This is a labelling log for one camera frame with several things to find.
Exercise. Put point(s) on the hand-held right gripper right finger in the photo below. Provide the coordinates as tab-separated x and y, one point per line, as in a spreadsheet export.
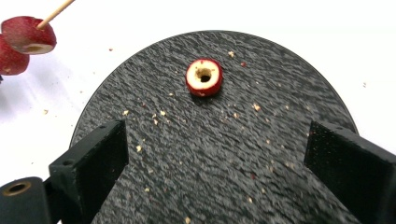
351	168

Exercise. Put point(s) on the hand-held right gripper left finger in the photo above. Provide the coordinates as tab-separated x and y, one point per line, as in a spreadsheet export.
90	168

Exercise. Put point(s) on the black round plate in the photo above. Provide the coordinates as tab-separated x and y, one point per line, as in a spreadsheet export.
211	149

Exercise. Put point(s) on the wooden skewer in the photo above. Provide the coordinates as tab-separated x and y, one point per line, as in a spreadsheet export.
55	13

